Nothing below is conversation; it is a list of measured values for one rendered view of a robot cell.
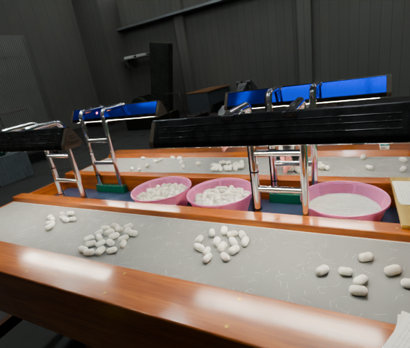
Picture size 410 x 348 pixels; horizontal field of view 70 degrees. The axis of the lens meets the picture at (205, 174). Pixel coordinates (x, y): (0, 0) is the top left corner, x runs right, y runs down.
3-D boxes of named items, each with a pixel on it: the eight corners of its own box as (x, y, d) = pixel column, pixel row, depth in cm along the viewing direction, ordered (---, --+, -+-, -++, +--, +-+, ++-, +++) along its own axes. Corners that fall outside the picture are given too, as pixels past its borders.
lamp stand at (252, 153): (255, 229, 103) (241, 100, 88) (315, 236, 94) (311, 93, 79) (236, 263, 87) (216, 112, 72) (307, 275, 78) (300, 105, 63)
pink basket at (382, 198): (286, 215, 109) (285, 192, 105) (346, 197, 115) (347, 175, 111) (337, 254, 84) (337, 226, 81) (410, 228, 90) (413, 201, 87)
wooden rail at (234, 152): (123, 173, 221) (117, 149, 215) (417, 180, 140) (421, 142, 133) (112, 179, 211) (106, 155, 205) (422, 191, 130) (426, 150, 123)
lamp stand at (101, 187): (119, 178, 180) (100, 104, 165) (145, 179, 171) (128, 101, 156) (96, 191, 164) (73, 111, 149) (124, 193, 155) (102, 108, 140)
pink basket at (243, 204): (194, 200, 133) (190, 181, 130) (253, 194, 130) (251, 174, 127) (186, 232, 108) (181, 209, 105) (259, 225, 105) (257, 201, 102)
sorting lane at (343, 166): (108, 161, 207) (107, 158, 206) (425, 161, 125) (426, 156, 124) (74, 177, 182) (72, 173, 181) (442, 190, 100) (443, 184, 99)
